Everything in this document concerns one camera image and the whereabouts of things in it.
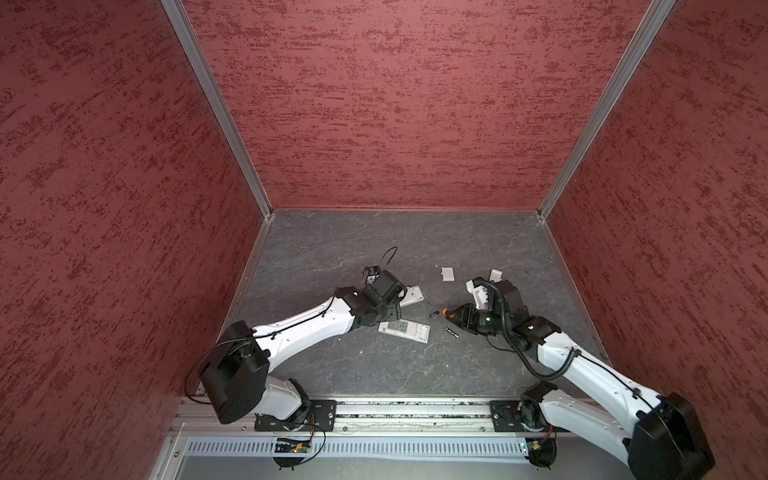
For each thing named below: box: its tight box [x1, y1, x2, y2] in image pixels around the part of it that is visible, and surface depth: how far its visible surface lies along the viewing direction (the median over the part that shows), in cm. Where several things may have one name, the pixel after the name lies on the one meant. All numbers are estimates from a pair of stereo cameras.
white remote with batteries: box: [399, 285, 425, 307], surface depth 98 cm
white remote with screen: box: [378, 319, 431, 344], surface depth 89 cm
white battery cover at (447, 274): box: [440, 267, 455, 282], surface depth 103 cm
